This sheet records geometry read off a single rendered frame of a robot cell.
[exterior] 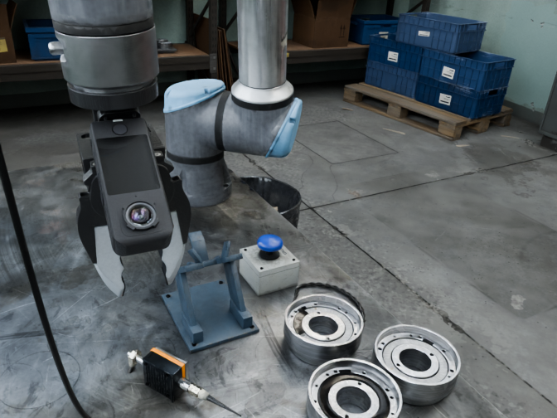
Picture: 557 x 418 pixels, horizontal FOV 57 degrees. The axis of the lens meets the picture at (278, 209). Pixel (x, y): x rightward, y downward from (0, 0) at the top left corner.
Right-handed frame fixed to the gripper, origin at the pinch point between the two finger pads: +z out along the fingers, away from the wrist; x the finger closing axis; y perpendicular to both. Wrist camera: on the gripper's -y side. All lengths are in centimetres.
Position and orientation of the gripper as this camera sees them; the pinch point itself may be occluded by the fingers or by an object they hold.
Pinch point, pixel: (145, 284)
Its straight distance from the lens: 53.3
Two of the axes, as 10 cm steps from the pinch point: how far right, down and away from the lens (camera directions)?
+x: -9.1, 1.9, -3.6
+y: -4.0, -4.9, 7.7
